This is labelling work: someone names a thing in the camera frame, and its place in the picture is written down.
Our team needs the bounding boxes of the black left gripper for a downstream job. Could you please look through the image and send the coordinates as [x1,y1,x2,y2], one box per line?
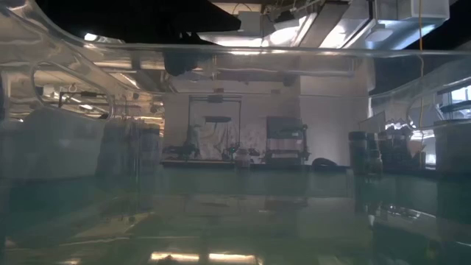
[163,31,213,77]

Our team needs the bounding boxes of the large clear plastic bin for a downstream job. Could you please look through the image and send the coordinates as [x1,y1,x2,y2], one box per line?
[0,0,471,265]

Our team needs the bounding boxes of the ceiling light fixture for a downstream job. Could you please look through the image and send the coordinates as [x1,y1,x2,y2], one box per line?
[198,32,266,48]

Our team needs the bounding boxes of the grey ceiling box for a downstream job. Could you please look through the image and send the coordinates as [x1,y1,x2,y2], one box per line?
[238,10,263,33]

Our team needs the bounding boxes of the metal shelf cart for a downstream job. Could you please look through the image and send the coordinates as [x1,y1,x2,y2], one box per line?
[265,116,309,165]

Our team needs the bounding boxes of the black rounded object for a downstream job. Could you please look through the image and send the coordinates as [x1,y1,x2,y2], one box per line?
[311,157,338,167]

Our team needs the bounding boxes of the large jar black lid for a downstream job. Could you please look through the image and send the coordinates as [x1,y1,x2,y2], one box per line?
[433,118,471,174]

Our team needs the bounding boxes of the black frame white backdrop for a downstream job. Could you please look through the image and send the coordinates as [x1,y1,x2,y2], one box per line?
[187,95,243,162]

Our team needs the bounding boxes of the black table edge rail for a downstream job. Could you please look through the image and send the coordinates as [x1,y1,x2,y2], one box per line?
[161,158,349,171]

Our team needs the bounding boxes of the yellow hanging cable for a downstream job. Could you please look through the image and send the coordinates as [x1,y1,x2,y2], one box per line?
[418,0,425,122]

